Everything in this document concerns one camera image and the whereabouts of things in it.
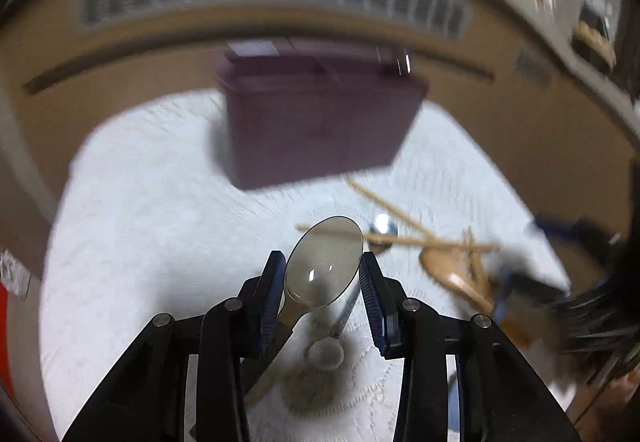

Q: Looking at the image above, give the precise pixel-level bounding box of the wooden chopstick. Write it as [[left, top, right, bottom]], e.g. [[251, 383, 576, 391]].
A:
[[347, 177, 437, 243], [295, 224, 501, 253], [462, 228, 496, 310]]

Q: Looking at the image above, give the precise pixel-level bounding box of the purple utensil box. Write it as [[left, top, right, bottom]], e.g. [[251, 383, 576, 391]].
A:
[[216, 38, 430, 191]]

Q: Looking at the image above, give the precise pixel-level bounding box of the wooden spoon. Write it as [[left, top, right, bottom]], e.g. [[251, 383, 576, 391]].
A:
[[419, 246, 497, 315]]

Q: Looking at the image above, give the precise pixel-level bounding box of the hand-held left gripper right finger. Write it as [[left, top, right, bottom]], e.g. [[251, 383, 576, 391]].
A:
[[359, 252, 581, 442]]

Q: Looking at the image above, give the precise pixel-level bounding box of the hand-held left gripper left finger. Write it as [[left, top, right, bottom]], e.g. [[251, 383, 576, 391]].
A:
[[62, 251, 287, 442]]

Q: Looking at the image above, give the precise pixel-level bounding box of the clear plastic packet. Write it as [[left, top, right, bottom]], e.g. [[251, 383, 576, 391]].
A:
[[0, 249, 32, 299]]

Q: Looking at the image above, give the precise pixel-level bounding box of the white textured mat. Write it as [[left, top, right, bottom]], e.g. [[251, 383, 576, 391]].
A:
[[39, 89, 576, 442]]

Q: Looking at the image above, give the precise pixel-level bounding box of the small metal spoon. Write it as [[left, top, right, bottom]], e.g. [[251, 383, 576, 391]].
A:
[[307, 287, 361, 371]]

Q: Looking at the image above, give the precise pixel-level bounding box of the red printed box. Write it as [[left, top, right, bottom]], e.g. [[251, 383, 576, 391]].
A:
[[0, 282, 16, 400]]

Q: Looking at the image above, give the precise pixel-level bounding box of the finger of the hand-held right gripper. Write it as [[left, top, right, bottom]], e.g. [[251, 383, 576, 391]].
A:
[[492, 271, 569, 317], [534, 216, 618, 267]]

